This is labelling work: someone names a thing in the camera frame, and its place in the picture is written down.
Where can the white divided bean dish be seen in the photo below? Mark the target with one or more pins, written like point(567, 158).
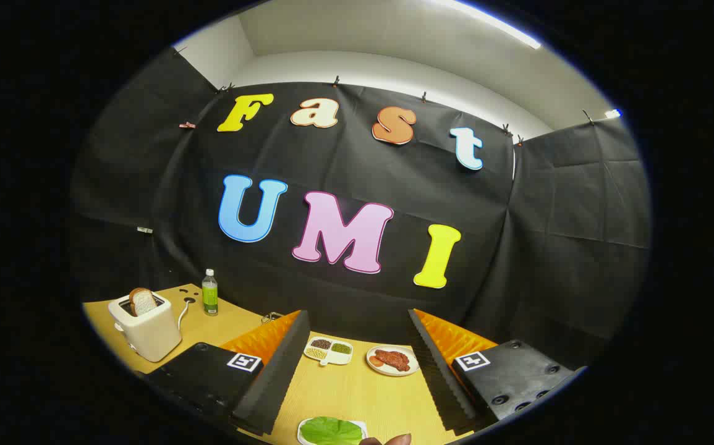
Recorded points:
point(332, 357)

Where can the white toaster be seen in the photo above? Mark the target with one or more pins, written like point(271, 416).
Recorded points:
point(152, 334)

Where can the toasted bread slice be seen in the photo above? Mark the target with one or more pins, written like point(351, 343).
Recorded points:
point(143, 303)

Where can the green label drink bottle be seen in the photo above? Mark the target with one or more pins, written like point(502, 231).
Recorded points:
point(209, 300)

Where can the round white meat plate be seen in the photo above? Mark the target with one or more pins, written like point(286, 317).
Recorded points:
point(386, 372)

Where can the brown meat steak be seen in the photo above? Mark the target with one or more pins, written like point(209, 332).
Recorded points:
point(394, 360)

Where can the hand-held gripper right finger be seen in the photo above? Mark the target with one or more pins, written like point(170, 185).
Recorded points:
point(443, 383)

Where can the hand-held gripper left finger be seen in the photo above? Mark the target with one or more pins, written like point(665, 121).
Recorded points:
point(276, 383)

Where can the green lettuce leaf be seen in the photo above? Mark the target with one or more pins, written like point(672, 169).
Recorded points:
point(332, 431)

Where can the square white plate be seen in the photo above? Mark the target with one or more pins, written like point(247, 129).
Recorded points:
point(363, 426)

